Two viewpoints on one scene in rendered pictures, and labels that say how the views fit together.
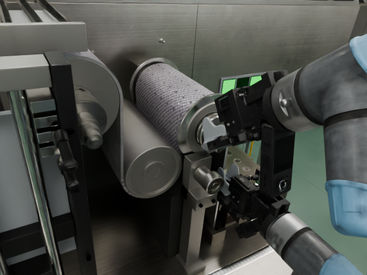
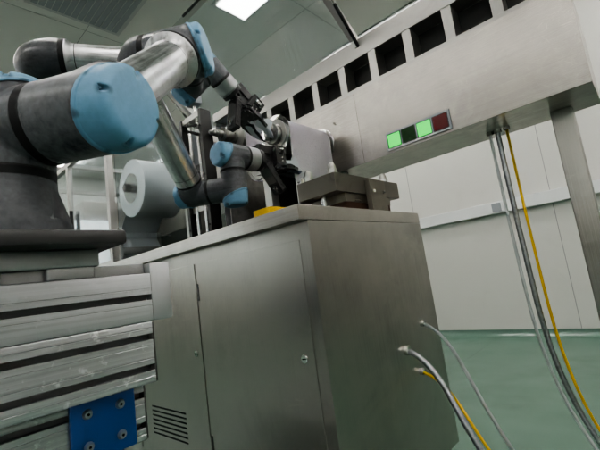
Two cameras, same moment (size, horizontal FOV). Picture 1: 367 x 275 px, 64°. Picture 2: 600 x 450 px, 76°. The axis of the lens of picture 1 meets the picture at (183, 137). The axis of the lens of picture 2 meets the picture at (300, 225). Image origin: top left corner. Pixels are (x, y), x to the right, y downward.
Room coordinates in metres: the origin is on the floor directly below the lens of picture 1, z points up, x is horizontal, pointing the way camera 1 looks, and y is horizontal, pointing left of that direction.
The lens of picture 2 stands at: (0.18, -1.37, 0.71)
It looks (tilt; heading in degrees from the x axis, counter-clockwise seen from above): 8 degrees up; 73
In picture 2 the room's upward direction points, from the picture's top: 8 degrees counter-clockwise
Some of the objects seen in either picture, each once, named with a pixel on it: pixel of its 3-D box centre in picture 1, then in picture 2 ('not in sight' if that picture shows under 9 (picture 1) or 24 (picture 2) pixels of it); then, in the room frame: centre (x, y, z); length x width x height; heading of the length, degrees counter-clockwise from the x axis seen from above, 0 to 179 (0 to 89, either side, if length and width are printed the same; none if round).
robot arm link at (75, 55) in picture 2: not in sight; (113, 61); (0.03, -0.31, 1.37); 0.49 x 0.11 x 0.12; 2
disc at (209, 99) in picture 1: (209, 128); (275, 135); (0.52, -0.05, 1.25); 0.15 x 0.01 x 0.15; 122
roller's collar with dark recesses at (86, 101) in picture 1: (78, 113); (228, 136); (0.37, 0.15, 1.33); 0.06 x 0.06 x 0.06; 32
